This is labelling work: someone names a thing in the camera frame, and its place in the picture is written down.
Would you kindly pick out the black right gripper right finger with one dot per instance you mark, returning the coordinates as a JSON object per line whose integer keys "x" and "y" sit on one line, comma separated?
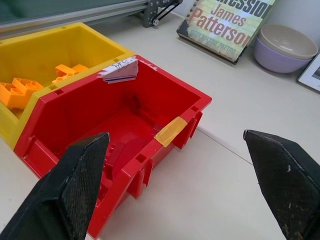
{"x": 282, "y": 182}

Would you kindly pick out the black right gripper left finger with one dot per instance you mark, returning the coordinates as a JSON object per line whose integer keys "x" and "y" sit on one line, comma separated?
{"x": 75, "y": 190}

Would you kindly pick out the red plastic storage bin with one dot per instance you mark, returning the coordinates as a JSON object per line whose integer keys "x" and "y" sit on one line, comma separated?
{"x": 82, "y": 117}

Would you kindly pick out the large orange building block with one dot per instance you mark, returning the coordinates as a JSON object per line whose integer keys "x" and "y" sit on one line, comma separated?
{"x": 16, "y": 93}

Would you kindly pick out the small orange building block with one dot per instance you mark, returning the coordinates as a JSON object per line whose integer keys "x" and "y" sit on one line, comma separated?
{"x": 68, "y": 72}

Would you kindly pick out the lavender plastic bowl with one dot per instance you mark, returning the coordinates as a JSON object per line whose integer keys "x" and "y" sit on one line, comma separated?
{"x": 277, "y": 58}

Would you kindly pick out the yellow plastic storage bin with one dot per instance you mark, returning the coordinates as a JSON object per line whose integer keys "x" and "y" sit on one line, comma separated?
{"x": 47, "y": 55}

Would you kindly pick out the beige plastic bowl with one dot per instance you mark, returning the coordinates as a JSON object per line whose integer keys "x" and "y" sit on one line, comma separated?
{"x": 287, "y": 41}

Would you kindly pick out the James Patterson paperback book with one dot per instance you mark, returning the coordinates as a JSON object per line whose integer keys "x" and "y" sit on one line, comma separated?
{"x": 222, "y": 25}

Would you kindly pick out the aluminium frame rail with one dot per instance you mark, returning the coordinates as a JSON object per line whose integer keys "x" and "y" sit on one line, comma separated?
{"x": 82, "y": 11}

